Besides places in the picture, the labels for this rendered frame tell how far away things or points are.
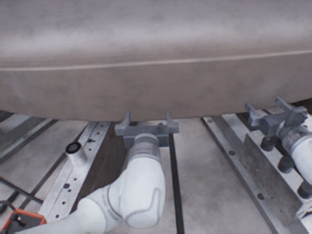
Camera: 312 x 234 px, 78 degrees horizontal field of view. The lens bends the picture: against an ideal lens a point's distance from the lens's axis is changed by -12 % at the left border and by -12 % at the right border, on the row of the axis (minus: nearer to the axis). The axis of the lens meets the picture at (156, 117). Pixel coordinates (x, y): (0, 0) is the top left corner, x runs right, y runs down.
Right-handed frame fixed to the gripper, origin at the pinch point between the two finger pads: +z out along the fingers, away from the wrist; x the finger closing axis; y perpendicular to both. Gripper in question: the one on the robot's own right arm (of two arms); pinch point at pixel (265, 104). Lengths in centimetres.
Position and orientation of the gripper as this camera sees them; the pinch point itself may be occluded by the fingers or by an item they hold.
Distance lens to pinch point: 83.8
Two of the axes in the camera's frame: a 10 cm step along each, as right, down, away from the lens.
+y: 0.7, 7.9, 6.1
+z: -1.6, -6.0, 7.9
